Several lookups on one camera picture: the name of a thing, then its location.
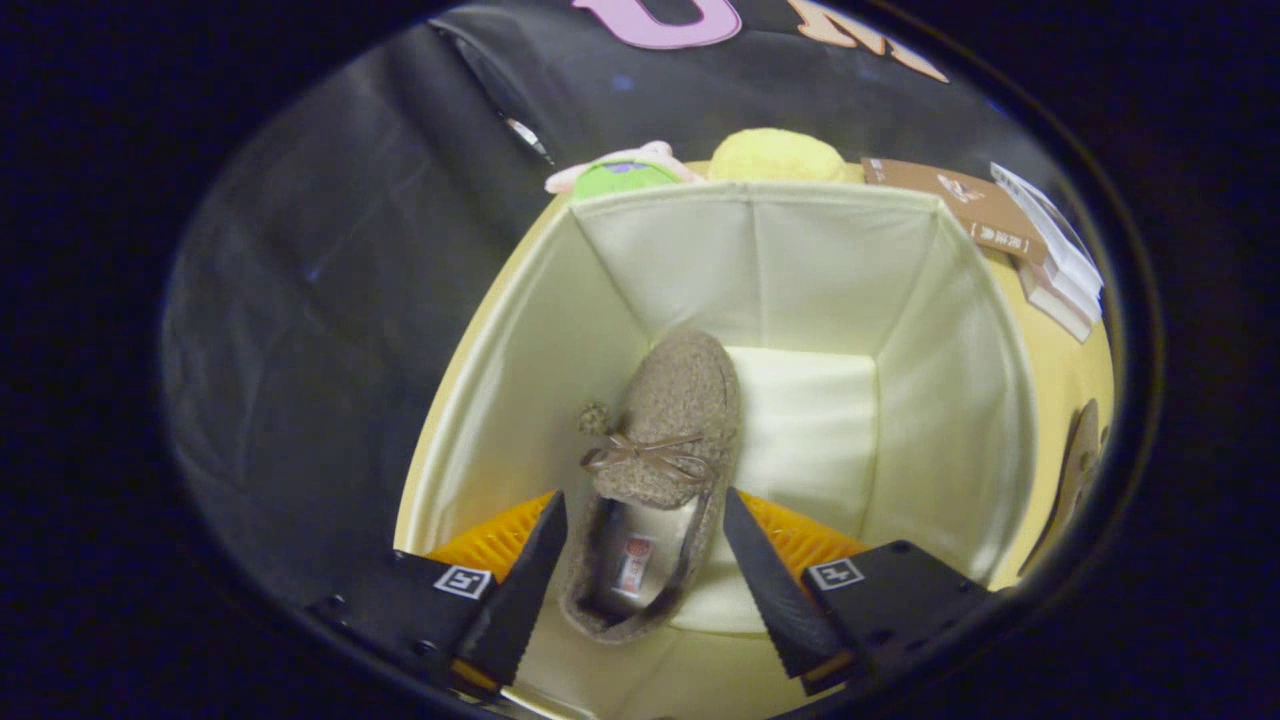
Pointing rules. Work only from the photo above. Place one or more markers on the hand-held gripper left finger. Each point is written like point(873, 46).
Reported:
point(520, 600)

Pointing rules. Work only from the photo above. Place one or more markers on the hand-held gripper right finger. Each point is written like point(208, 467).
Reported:
point(770, 590)

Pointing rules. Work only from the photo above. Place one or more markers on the brown fuzzy slipper shoe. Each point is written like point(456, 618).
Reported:
point(680, 400)
point(1078, 470)

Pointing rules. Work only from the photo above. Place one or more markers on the beige fabric storage box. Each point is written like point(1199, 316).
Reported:
point(820, 280)

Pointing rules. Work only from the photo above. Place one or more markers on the black backdrop cloth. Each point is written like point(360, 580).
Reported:
point(350, 300)

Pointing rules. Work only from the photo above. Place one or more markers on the pinkish book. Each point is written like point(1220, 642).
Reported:
point(1055, 308)

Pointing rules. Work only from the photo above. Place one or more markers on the brown cover book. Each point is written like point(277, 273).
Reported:
point(950, 195)

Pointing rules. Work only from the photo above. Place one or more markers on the yellow plush toy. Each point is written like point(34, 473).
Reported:
point(780, 155)

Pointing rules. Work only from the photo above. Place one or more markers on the pink green plush toy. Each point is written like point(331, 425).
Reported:
point(620, 175)

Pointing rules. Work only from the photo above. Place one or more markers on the white portrait cover book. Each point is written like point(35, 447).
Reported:
point(1045, 225)

